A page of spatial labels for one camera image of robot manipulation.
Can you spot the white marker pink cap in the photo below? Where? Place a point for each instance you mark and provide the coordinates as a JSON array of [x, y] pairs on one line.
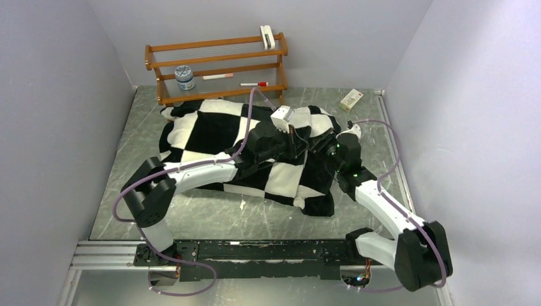
[[217, 76]]

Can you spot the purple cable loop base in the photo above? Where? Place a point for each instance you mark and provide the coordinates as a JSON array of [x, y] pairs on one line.
[[361, 282], [184, 271]]

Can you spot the white clip on rack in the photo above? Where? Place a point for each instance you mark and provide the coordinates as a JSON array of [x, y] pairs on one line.
[[269, 42]]

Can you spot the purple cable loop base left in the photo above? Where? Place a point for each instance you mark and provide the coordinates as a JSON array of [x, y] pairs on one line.
[[184, 271]]

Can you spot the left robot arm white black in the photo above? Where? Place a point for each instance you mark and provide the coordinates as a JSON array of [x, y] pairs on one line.
[[268, 162]]

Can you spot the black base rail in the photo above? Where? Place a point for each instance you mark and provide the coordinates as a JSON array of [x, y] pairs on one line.
[[327, 259]]

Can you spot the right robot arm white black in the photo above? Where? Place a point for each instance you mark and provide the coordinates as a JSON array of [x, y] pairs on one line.
[[418, 250]]

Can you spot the blue white round jar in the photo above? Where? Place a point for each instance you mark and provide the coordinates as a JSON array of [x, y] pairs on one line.
[[184, 77]]

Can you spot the small white green box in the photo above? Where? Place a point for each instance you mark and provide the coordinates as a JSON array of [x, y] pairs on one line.
[[350, 100]]

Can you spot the white marker red cap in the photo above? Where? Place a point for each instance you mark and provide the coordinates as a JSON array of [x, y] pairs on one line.
[[254, 84]]

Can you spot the wooden shelf rack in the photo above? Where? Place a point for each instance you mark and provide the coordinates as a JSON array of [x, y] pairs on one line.
[[245, 57]]

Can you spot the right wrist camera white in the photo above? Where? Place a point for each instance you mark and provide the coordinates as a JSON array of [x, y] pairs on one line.
[[353, 131]]

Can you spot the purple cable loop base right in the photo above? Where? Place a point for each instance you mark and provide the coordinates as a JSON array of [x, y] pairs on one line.
[[361, 282]]

